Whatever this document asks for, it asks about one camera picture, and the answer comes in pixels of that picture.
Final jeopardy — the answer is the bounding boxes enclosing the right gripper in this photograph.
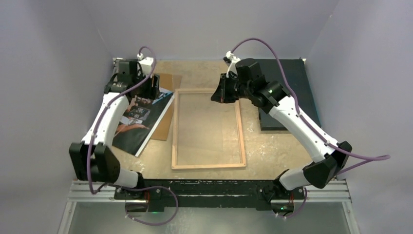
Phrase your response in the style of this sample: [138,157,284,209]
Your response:
[212,74,253,104]

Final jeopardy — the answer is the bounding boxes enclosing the brown backing board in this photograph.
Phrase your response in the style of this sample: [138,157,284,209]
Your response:
[150,73,183,141]

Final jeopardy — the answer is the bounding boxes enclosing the printed photo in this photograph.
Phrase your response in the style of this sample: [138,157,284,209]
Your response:
[113,88,174,156]

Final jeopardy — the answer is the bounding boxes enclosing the picture frame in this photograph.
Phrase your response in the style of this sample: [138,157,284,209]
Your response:
[171,88,247,170]

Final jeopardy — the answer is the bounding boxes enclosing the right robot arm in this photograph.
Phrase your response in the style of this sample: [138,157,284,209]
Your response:
[210,57,352,198]

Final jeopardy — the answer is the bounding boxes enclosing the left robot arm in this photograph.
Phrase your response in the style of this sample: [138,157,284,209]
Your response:
[69,57,159,199]

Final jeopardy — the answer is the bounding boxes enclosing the black foam mat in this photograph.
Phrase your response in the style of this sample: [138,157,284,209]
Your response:
[255,58,322,132]

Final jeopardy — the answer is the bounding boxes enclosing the black mounting plate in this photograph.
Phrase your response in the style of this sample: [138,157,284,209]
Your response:
[114,179,304,212]

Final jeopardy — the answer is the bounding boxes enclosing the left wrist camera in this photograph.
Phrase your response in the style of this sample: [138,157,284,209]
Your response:
[137,53,155,76]

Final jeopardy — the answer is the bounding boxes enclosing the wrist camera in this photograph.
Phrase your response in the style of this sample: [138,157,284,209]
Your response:
[223,51,241,78]
[137,53,155,76]

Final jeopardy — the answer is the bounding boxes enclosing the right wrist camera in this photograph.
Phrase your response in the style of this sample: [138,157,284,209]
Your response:
[223,51,241,78]

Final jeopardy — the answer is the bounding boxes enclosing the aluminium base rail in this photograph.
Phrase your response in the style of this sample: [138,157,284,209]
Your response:
[67,180,352,203]

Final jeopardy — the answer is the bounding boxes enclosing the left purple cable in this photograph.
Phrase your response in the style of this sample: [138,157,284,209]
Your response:
[87,45,179,226]

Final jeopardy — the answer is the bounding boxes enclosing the purple cable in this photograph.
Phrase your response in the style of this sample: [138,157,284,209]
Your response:
[225,38,391,220]
[87,45,179,226]

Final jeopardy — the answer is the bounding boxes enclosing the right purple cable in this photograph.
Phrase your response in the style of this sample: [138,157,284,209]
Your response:
[225,38,391,220]

